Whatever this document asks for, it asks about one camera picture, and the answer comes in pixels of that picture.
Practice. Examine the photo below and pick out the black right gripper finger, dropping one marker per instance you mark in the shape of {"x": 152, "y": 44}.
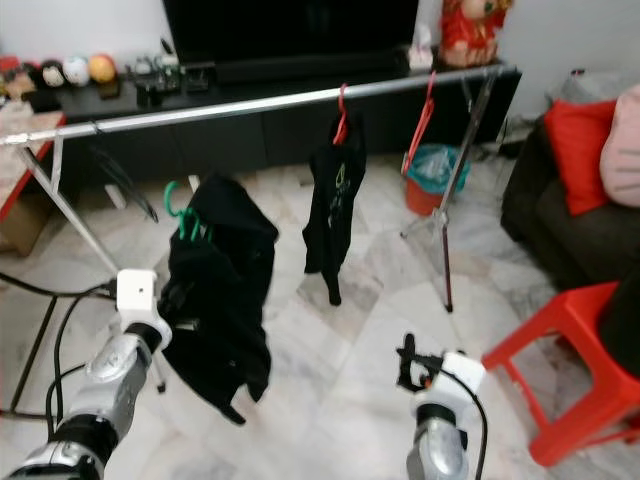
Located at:
{"x": 406, "y": 347}

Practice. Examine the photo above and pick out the black shirt with red trim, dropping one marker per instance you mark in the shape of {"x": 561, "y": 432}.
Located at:
{"x": 220, "y": 300}

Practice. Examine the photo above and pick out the green plastic hanger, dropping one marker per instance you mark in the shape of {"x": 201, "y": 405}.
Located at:
{"x": 175, "y": 212}

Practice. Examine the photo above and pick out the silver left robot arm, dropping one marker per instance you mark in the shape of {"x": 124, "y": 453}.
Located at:
{"x": 105, "y": 400}

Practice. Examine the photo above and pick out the black plastic hanger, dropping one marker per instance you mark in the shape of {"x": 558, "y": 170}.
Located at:
{"x": 130, "y": 185}

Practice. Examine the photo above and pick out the red plastic hanger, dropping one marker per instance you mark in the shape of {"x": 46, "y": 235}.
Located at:
{"x": 420, "y": 125}

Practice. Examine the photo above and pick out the red hanger with white tag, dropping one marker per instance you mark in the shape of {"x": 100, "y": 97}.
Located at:
{"x": 343, "y": 115}

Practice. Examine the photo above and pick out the red plastic stool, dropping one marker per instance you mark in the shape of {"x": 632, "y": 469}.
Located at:
{"x": 560, "y": 340}

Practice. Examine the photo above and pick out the black shirt with small logo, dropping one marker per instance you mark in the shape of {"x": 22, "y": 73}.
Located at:
{"x": 335, "y": 205}

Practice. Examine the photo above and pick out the dark brown sofa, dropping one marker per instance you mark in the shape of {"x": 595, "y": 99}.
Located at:
{"x": 580, "y": 240}

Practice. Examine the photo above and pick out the silver metal clothes rack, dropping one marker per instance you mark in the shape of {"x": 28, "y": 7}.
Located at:
{"x": 230, "y": 108}

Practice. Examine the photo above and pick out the black TV cabinet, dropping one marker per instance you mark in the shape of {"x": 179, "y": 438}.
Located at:
{"x": 280, "y": 125}

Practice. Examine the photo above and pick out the black small tray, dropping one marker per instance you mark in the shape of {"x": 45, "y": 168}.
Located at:
{"x": 198, "y": 77}

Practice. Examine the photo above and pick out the white round toy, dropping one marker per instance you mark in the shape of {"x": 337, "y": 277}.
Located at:
{"x": 76, "y": 71}

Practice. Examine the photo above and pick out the red cushion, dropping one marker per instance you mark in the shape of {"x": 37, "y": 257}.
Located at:
{"x": 580, "y": 150}

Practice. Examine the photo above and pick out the black and white toy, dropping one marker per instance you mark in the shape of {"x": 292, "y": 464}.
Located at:
{"x": 53, "y": 75}

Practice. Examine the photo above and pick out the black soundbar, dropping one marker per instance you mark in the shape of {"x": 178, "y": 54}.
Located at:
{"x": 310, "y": 68}

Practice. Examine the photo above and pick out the white tissue box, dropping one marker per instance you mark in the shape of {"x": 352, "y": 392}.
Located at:
{"x": 421, "y": 52}

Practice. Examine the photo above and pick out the pink cat cushion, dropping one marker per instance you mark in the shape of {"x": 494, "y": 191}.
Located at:
{"x": 622, "y": 145}

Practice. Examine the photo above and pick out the black television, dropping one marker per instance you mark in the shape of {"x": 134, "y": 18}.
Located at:
{"x": 290, "y": 28}

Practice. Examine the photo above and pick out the red laughing figure statue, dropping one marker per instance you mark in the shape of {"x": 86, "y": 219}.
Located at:
{"x": 475, "y": 33}

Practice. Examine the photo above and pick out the lace covered side table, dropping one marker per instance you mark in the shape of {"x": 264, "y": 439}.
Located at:
{"x": 600, "y": 88}

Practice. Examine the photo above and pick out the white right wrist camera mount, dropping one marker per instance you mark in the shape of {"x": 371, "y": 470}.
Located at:
{"x": 458, "y": 375}

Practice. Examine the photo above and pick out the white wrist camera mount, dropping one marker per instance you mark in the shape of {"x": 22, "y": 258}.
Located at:
{"x": 138, "y": 292}
{"x": 458, "y": 375}

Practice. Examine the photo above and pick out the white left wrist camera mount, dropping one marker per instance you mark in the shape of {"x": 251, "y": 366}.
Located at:
{"x": 138, "y": 292}

